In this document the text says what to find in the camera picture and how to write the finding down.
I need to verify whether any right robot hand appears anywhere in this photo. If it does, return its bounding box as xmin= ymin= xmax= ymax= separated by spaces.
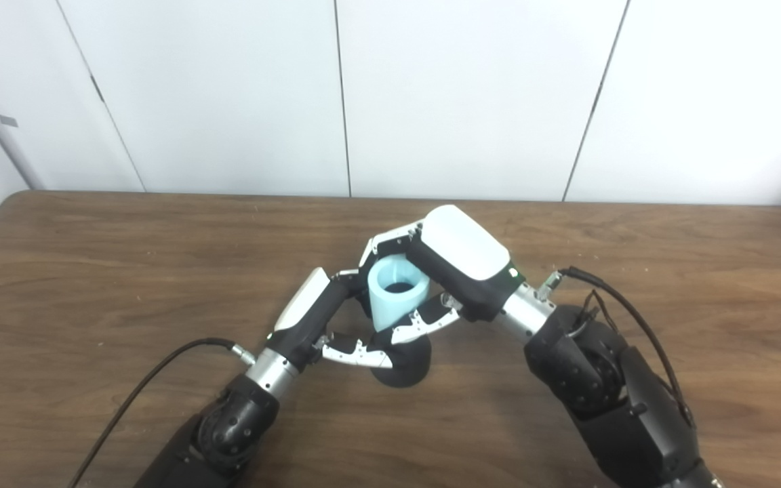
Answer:
xmin=359 ymin=205 xmax=527 ymax=345

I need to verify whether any black peg stand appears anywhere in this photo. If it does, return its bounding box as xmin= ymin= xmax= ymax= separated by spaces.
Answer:
xmin=367 ymin=332 xmax=432 ymax=388

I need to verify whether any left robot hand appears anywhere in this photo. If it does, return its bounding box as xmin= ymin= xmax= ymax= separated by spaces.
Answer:
xmin=265 ymin=266 xmax=395 ymax=371

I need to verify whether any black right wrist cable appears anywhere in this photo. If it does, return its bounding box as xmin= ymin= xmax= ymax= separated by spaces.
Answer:
xmin=536 ymin=266 xmax=696 ymax=429

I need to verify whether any light-blue hose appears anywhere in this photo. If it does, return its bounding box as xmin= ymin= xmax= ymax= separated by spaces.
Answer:
xmin=367 ymin=255 xmax=431 ymax=333

